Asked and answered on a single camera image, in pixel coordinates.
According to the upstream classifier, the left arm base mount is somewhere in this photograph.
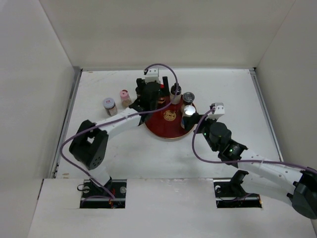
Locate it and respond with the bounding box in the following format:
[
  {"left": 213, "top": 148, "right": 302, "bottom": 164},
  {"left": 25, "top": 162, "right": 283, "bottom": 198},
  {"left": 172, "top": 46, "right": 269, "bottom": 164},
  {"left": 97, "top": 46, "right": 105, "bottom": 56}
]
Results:
[{"left": 77, "top": 179, "right": 127, "bottom": 209}]

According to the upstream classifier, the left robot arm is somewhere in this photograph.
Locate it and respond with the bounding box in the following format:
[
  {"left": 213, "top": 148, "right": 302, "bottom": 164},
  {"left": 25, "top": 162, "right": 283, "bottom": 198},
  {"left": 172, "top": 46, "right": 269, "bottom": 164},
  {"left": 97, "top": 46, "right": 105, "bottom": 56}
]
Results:
[{"left": 69, "top": 76, "right": 169, "bottom": 198}]

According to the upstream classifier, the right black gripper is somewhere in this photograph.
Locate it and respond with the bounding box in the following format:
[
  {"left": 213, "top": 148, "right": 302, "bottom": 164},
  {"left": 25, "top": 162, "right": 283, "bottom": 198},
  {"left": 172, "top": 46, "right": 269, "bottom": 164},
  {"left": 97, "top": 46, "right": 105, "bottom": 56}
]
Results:
[{"left": 183, "top": 113, "right": 219, "bottom": 152}]

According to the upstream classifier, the purple cable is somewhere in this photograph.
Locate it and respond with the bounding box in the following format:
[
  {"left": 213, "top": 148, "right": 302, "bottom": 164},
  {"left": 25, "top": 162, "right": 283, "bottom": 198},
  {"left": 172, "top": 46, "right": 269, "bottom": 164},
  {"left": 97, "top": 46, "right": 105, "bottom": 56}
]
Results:
[
  {"left": 192, "top": 107, "right": 317, "bottom": 173},
  {"left": 60, "top": 63, "right": 179, "bottom": 202}
]

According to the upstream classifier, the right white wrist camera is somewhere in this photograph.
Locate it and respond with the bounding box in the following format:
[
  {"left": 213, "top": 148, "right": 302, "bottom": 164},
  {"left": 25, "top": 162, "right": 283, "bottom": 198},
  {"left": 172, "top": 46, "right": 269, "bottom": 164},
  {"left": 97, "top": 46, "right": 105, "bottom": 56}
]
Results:
[{"left": 210, "top": 103, "right": 225, "bottom": 119}]

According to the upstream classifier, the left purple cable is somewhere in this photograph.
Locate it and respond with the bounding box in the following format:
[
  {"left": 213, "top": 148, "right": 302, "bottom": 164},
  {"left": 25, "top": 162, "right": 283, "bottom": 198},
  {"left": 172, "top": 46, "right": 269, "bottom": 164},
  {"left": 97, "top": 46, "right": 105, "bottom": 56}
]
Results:
[{"left": 60, "top": 63, "right": 179, "bottom": 202}]

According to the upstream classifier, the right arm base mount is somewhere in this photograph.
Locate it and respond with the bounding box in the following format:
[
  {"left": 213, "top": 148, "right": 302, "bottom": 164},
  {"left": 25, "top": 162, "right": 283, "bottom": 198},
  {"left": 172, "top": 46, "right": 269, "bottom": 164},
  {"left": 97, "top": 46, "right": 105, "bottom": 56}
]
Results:
[{"left": 213, "top": 170, "right": 262, "bottom": 208}]

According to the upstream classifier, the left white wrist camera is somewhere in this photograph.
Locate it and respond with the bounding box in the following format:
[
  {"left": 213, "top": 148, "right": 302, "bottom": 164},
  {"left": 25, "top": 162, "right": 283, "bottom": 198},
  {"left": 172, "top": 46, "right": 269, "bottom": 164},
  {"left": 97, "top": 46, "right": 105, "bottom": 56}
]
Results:
[{"left": 144, "top": 68, "right": 159, "bottom": 84}]

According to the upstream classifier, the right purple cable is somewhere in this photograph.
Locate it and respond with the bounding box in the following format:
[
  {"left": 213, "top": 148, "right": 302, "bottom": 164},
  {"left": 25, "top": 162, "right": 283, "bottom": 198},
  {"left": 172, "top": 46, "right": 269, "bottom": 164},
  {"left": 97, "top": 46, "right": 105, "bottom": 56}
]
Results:
[{"left": 192, "top": 107, "right": 317, "bottom": 173}]

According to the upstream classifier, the red lid sauce jar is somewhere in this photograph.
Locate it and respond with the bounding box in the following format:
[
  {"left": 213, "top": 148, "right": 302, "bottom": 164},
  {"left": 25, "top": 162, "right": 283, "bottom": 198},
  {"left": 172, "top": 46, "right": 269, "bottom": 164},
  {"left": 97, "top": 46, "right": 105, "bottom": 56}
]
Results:
[{"left": 158, "top": 84, "right": 166, "bottom": 109}]

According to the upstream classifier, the black lid spice bottle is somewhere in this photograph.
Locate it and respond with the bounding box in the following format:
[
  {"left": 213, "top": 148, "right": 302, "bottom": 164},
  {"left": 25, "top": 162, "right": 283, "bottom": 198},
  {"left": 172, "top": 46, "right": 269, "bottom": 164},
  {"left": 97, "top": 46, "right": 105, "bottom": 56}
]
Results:
[{"left": 135, "top": 87, "right": 143, "bottom": 99}]

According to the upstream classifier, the red round tray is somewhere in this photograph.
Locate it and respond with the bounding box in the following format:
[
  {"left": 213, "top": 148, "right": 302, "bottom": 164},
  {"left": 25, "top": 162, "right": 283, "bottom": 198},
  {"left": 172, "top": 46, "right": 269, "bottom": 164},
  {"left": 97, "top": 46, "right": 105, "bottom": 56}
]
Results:
[{"left": 145, "top": 98, "right": 194, "bottom": 139}]

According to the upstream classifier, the clear cap pepper grinder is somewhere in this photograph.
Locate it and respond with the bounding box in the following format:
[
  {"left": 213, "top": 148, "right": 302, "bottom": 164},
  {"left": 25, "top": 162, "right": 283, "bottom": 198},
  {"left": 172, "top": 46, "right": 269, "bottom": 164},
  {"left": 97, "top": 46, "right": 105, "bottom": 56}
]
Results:
[{"left": 182, "top": 92, "right": 195, "bottom": 105}]

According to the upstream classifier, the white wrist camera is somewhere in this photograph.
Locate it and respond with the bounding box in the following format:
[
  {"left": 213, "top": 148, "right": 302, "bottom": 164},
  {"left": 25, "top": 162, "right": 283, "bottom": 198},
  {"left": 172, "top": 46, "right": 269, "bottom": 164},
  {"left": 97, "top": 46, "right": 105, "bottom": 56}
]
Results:
[
  {"left": 144, "top": 68, "right": 159, "bottom": 84},
  {"left": 210, "top": 103, "right": 225, "bottom": 119}
]

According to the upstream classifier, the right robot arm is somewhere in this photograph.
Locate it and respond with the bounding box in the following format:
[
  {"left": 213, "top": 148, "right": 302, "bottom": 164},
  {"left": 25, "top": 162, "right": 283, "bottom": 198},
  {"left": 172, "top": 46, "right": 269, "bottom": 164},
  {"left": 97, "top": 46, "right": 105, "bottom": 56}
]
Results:
[{"left": 182, "top": 109, "right": 317, "bottom": 220}]

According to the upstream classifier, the black knob salt grinder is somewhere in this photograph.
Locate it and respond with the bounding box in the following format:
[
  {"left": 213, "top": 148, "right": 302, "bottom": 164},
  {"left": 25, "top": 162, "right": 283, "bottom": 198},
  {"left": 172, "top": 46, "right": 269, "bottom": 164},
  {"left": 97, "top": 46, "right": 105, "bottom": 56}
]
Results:
[{"left": 170, "top": 83, "right": 182, "bottom": 105}]

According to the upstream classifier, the dark jar white lid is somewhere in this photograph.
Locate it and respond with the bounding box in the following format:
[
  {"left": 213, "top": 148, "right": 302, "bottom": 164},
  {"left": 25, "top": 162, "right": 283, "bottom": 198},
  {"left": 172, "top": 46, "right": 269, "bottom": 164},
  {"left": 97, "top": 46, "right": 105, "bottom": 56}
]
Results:
[{"left": 103, "top": 98, "right": 117, "bottom": 116}]

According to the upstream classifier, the blue label silver cap bottle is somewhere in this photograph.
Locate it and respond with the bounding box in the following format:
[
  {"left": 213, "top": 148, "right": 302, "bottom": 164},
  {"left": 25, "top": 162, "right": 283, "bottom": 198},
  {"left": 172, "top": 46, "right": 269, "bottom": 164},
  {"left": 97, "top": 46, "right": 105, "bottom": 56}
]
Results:
[{"left": 181, "top": 105, "right": 196, "bottom": 129}]

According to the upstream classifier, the pink lid spice bottle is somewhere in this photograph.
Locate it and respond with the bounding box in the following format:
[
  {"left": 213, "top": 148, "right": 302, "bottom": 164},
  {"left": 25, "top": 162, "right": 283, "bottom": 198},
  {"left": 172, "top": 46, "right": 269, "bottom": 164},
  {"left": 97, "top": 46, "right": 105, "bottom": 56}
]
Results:
[{"left": 119, "top": 89, "right": 132, "bottom": 108}]

